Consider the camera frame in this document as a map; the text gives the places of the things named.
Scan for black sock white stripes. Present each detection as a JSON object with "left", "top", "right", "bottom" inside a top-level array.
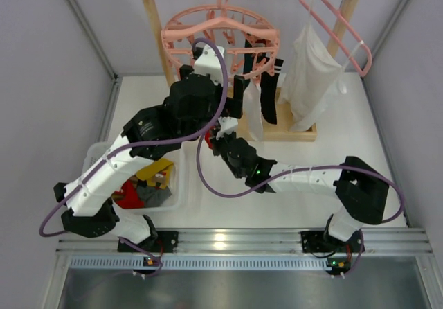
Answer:
[{"left": 260, "top": 58, "right": 284, "bottom": 125}]

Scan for pink round clip hanger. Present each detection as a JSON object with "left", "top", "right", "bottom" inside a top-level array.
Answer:
[{"left": 161, "top": 0, "right": 280, "bottom": 82}]

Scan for mustard yellow sock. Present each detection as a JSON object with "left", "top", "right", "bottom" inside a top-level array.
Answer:
[{"left": 135, "top": 158, "right": 174, "bottom": 190}]

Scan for red santa sock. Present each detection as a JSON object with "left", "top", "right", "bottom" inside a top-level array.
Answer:
[{"left": 204, "top": 131, "right": 213, "bottom": 150}]

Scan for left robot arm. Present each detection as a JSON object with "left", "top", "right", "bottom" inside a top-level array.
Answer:
[{"left": 54, "top": 65, "right": 246, "bottom": 251}]

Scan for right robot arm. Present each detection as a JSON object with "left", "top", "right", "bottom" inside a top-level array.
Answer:
[{"left": 206, "top": 133, "right": 389, "bottom": 252}]

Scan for white garment on hanger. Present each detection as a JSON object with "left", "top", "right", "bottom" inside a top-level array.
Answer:
[{"left": 278, "top": 24, "right": 347, "bottom": 132}]

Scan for pink clothes hanger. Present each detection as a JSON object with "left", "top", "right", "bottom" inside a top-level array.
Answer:
[{"left": 298, "top": 0, "right": 373, "bottom": 78}]

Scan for white plastic basket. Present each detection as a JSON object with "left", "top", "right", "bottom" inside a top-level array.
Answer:
[{"left": 81, "top": 141, "right": 188, "bottom": 214}]

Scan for grey sock in basket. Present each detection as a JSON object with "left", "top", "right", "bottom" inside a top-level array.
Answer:
[{"left": 136, "top": 186, "right": 172, "bottom": 208}]

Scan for red sock in basket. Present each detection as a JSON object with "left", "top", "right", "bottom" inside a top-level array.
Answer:
[{"left": 111, "top": 180, "right": 145, "bottom": 209}]

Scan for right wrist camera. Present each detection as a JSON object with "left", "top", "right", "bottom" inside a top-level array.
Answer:
[{"left": 216, "top": 117, "right": 238, "bottom": 139}]

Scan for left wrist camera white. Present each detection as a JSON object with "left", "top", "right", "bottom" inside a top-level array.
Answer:
[{"left": 194, "top": 45, "right": 223, "bottom": 85}]

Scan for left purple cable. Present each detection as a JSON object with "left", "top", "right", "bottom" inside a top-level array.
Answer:
[{"left": 38, "top": 37, "right": 230, "bottom": 238}]

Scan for purple cable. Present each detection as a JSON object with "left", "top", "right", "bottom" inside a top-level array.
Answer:
[
  {"left": 38, "top": 37, "right": 230, "bottom": 238},
  {"left": 195, "top": 136, "right": 406, "bottom": 279}
]

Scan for aluminium mounting rail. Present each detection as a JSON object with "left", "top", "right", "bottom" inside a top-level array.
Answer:
[{"left": 56, "top": 228, "right": 433, "bottom": 274}]

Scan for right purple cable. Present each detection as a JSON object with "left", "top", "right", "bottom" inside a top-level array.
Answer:
[{"left": 195, "top": 136, "right": 406, "bottom": 279}]

